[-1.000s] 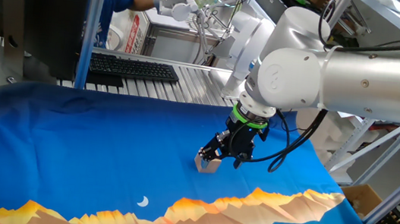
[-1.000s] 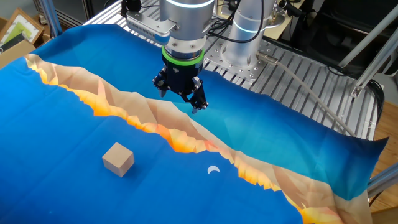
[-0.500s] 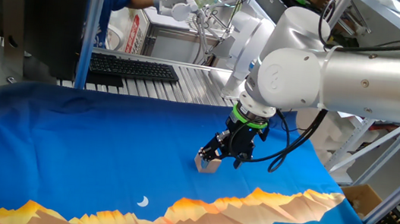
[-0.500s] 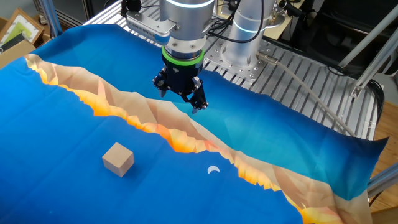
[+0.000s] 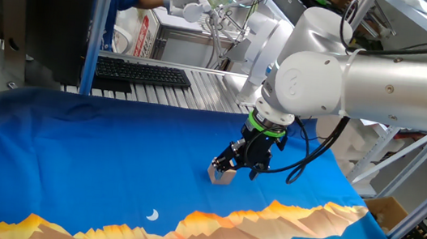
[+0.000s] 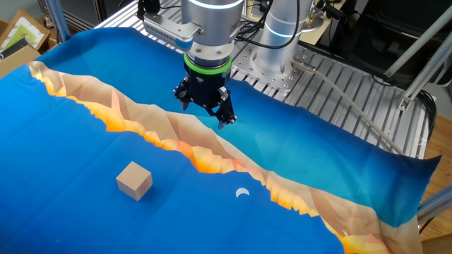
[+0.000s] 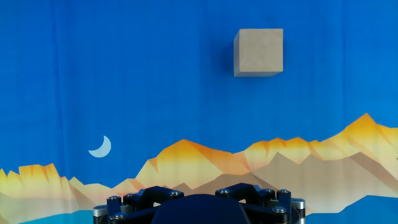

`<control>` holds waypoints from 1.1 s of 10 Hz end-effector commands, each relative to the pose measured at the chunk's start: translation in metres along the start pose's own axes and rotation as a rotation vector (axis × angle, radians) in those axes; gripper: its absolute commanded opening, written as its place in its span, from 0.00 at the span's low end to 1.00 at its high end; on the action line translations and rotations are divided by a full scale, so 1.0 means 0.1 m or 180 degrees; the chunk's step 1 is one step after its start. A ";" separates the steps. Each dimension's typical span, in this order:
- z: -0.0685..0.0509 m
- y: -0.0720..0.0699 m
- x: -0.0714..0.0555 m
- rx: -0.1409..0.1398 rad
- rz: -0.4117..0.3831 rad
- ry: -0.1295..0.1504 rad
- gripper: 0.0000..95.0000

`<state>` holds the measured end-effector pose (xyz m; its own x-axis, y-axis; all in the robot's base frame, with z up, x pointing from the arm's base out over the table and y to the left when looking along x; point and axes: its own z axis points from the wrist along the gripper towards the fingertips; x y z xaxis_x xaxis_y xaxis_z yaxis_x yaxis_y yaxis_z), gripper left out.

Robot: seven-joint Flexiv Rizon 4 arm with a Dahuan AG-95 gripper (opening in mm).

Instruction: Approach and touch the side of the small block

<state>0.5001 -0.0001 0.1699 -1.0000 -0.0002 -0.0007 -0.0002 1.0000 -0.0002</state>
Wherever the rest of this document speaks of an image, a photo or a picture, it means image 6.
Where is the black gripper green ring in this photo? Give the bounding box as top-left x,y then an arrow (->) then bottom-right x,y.
172,52 -> 238,131

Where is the small wooden cube block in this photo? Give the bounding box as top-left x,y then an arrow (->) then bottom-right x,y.
115,161 -> 153,202

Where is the blue mountain print cloth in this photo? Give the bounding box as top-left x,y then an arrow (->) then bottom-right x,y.
0,27 -> 442,254

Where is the flat brown cardboard box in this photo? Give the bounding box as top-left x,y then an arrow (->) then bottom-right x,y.
0,44 -> 42,78

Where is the wooden framed picture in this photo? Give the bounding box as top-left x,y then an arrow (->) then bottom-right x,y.
0,8 -> 51,54

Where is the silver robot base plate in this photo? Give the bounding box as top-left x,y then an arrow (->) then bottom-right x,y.
231,44 -> 317,93

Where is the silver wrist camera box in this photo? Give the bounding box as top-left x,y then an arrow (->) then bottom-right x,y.
143,12 -> 203,53

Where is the grey hose with connector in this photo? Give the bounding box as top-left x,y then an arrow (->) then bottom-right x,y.
291,58 -> 406,156

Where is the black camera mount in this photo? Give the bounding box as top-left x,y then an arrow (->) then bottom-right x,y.
136,0 -> 162,21

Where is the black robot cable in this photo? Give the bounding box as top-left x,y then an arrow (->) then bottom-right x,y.
235,0 -> 302,50

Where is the aluminium frame post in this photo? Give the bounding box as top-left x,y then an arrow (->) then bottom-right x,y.
44,0 -> 73,44
416,185 -> 452,224

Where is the aluminium frame strut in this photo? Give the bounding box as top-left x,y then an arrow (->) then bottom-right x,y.
383,5 -> 452,78
398,38 -> 452,112

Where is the black cable bundle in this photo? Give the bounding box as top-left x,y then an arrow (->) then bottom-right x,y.
418,90 -> 439,142

